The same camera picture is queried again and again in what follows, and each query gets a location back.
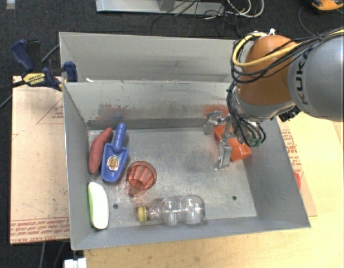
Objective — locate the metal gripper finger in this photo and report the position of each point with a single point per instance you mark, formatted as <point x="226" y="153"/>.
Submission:
<point x="224" y="153"/>
<point x="214" y="119"/>

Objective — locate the grey metal bin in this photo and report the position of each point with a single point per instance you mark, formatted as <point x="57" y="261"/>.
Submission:
<point x="174" y="160"/>

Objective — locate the clear plastic bottle, yellow cap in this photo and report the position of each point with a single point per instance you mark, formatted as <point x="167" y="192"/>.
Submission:
<point x="177" y="209"/>

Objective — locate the clear red plastic cup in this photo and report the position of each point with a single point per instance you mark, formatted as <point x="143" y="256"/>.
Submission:
<point x="141" y="175"/>

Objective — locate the blue toy trowel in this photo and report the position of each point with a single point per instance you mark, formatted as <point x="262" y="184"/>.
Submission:
<point x="113" y="160"/>

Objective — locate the red-brown toy sweet potato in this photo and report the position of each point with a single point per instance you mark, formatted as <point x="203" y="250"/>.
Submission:
<point x="97" y="152"/>

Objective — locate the white and green sponge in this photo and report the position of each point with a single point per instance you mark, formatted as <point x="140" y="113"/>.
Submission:
<point x="99" y="205"/>

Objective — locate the brown cardboard board, red print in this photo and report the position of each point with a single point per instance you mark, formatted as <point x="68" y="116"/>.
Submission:
<point x="38" y="155"/>

